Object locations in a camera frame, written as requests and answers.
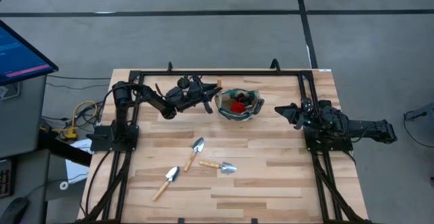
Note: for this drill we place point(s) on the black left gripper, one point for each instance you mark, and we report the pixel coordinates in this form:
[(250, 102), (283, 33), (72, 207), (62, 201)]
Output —
[(188, 100)]

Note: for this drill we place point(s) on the black computer mouse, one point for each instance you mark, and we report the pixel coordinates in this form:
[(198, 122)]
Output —
[(13, 212)]

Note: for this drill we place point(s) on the white table label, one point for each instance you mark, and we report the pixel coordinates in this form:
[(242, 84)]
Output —
[(324, 70)]

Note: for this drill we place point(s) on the small light wooden peg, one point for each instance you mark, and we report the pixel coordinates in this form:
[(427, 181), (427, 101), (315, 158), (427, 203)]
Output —
[(219, 82)]

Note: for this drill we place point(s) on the grey cabinet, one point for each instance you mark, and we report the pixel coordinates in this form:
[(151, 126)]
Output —
[(20, 115)]

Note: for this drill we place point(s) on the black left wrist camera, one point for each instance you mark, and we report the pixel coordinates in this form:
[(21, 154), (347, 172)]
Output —
[(196, 85)]

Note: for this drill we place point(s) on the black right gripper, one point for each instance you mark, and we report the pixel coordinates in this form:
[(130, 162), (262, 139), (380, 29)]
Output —
[(311, 118)]

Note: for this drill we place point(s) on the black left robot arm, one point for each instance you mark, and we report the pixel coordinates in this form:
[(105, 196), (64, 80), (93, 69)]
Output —
[(152, 96)]

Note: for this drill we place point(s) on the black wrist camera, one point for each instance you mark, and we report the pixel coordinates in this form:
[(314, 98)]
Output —
[(307, 104), (196, 85)]

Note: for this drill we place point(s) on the black keyboard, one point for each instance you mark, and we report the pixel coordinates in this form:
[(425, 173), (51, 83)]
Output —
[(5, 180)]

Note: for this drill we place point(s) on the computer monitor blue screen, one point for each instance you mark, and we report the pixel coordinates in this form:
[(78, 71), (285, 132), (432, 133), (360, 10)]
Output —
[(18, 56)]

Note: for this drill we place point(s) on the green beige gardening bag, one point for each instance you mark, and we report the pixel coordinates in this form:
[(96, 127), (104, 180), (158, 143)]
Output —
[(223, 110)]

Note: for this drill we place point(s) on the white paper sheet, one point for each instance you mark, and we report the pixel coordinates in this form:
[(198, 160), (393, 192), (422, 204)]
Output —
[(76, 169)]

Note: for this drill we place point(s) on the white tape roll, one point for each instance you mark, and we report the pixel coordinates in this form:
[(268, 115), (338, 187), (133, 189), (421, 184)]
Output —
[(63, 185)]

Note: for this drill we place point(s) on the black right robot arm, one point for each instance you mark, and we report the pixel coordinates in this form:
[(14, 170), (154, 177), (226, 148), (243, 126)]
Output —
[(366, 130)]

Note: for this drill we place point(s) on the red item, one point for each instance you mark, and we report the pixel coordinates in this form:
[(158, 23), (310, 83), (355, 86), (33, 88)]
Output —
[(238, 107)]

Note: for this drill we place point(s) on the black metal table frame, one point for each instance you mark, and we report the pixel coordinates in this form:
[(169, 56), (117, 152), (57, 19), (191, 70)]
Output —
[(220, 72)]

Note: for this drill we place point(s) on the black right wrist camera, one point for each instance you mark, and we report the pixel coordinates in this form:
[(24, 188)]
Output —
[(307, 104)]

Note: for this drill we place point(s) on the small dark garden item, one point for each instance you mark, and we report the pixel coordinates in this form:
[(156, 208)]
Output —
[(243, 98)]

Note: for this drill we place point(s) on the black frame hook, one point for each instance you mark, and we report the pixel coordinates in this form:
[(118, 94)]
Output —
[(275, 64), (170, 67)]

